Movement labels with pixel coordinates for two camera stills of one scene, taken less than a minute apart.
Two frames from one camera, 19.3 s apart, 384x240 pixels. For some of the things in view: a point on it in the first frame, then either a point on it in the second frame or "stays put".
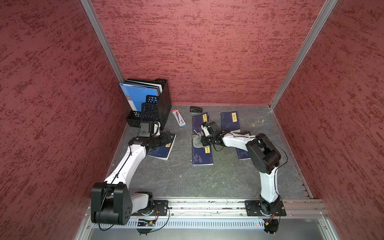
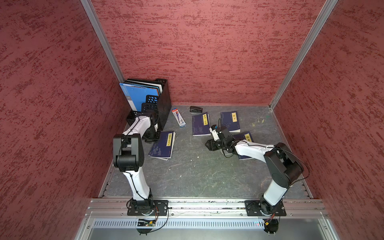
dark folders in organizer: (149, 84) stays put
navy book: (198, 120) stays put
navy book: (201, 156) to (163, 148)
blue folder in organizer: (137, 94) stays put
